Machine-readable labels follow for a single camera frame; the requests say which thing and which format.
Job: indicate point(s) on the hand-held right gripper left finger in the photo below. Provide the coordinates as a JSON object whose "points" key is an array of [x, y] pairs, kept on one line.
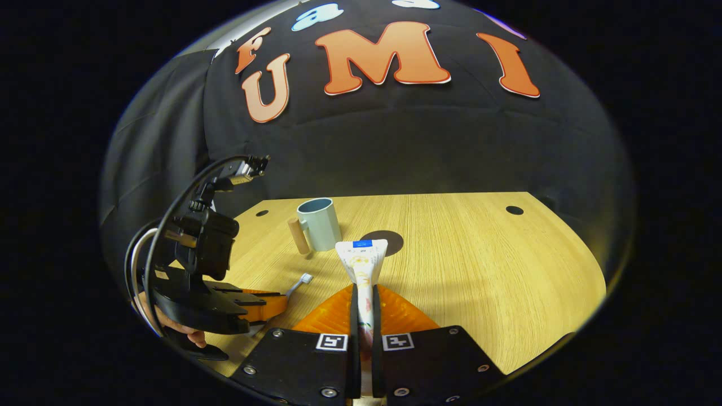
{"points": [[304, 366]]}

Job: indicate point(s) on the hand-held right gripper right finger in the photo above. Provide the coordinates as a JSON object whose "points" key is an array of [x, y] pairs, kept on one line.
{"points": [[434, 361]]}

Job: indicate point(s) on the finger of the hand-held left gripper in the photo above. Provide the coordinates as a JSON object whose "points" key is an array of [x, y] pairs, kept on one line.
{"points": [[265, 307]]}

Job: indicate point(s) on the white toothpaste tube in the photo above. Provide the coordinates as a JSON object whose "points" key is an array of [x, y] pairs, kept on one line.
{"points": [[361, 265]]}

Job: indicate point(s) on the dark round coaster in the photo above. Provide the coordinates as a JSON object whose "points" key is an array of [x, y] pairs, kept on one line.
{"points": [[393, 242]]}

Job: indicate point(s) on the black backdrop cloth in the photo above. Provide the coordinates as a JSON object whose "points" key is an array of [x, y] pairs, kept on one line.
{"points": [[423, 146]]}

